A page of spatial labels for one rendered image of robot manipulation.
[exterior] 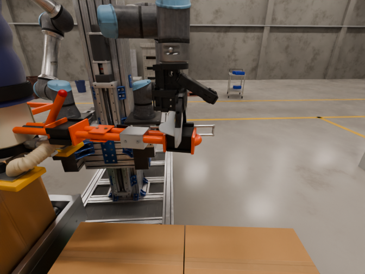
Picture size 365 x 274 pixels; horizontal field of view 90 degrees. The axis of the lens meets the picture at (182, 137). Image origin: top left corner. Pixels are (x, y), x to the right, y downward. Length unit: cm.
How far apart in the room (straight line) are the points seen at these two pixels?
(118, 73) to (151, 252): 108
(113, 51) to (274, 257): 145
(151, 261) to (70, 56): 1196
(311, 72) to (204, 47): 676
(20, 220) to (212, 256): 88
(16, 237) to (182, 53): 102
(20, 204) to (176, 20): 98
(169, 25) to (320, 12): 1361
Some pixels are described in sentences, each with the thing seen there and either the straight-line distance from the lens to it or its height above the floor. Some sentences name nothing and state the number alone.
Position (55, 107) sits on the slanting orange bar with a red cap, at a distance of 65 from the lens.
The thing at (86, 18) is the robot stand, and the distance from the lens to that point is 142.
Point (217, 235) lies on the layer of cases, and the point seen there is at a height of 54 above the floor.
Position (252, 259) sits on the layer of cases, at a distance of 108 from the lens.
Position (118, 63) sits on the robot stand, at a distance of 138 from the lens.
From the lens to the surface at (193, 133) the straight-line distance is 49.
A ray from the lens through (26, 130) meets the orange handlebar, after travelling 73.
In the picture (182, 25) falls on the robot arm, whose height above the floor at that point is 147.
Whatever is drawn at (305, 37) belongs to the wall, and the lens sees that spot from 1356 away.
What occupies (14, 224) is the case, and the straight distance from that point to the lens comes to 113.
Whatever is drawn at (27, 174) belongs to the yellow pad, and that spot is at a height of 109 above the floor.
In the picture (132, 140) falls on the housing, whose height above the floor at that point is 120.
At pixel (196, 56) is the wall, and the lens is 1131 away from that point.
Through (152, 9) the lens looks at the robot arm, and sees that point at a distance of 57.
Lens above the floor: 142
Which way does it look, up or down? 24 degrees down
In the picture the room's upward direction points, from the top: straight up
